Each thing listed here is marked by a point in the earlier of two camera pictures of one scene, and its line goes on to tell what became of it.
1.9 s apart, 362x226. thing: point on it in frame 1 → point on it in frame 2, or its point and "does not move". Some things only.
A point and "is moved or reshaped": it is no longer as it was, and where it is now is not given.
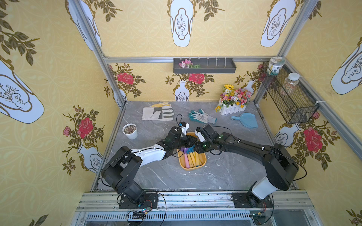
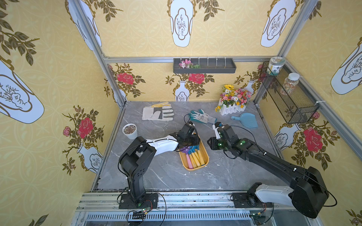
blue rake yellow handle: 190,150 → 196,157
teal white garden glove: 201,116 does not move
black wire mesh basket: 289,93 does not move
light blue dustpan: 247,119 does not move
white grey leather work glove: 161,111 does not move
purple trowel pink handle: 185,150 does not move
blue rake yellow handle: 197,159 is moved or reshaped
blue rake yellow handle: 189,150 is moved or reshaped
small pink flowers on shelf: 187,64 does not move
